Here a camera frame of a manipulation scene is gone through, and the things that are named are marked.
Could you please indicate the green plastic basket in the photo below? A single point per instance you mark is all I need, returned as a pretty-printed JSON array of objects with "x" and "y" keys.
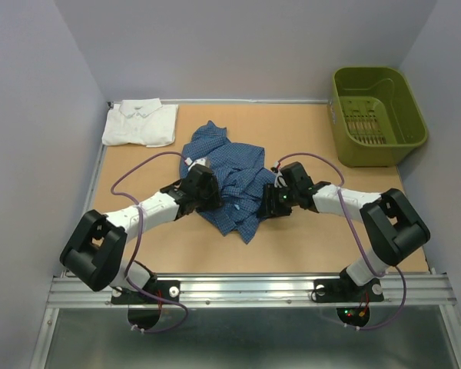
[{"x": 374, "y": 117}]

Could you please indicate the blue checkered long sleeve shirt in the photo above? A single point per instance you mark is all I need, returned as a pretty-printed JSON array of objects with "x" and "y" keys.
[{"x": 241, "y": 177}]

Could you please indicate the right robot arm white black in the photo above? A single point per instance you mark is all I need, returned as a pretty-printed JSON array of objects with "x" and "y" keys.
[{"x": 394, "y": 228}]

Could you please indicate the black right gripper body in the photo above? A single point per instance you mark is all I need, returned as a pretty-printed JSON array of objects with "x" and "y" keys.
[{"x": 282, "y": 199}]

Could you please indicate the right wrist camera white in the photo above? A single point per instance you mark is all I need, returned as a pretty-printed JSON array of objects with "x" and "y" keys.
[{"x": 279, "y": 181}]

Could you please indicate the folded white shirt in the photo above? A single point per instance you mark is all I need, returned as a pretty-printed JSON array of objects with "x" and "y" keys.
[{"x": 145, "y": 122}]

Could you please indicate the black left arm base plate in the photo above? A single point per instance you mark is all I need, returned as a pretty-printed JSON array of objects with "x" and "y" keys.
[{"x": 166, "y": 289}]

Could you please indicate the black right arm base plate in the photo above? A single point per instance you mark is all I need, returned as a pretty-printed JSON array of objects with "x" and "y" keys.
[{"x": 340, "y": 290}]

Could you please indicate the aluminium mounting rail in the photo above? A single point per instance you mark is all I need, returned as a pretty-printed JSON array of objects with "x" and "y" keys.
[{"x": 248, "y": 291}]

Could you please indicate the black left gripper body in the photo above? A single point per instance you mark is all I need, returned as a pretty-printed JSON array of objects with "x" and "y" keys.
[{"x": 210, "y": 199}]

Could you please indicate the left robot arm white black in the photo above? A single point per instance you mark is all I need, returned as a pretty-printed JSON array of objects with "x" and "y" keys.
[{"x": 95, "y": 250}]

